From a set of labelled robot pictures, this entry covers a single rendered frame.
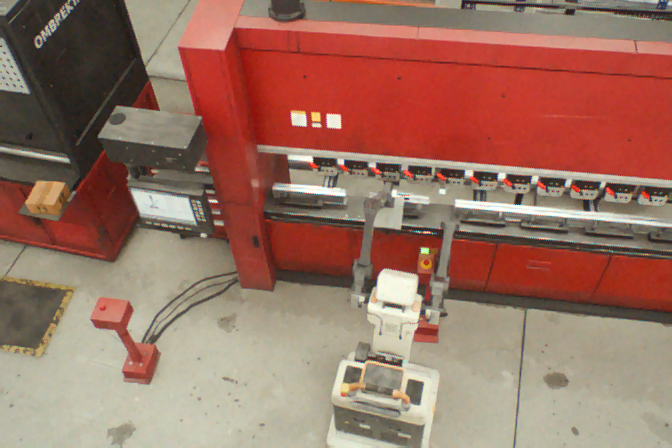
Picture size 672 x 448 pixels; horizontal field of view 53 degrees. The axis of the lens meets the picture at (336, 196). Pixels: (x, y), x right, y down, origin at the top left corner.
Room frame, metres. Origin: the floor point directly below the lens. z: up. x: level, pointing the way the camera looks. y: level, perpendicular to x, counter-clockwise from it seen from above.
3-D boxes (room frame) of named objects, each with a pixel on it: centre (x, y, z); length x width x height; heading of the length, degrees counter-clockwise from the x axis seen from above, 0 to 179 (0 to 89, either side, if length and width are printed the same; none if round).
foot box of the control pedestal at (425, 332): (2.38, -0.60, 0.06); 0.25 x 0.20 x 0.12; 171
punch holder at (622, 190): (2.57, -1.71, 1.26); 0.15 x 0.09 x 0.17; 79
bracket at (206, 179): (2.81, 0.97, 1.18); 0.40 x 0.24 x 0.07; 79
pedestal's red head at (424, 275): (2.41, -0.60, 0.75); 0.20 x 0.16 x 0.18; 81
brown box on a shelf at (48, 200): (2.93, 1.93, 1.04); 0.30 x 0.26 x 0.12; 73
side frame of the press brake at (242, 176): (3.19, 0.56, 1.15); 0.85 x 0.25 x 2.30; 169
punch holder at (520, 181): (2.68, -1.12, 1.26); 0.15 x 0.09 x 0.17; 79
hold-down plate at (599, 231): (2.51, -1.73, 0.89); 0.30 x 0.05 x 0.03; 79
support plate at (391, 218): (2.69, -0.33, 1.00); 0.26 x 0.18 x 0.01; 169
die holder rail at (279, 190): (2.94, 0.18, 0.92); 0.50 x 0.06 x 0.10; 79
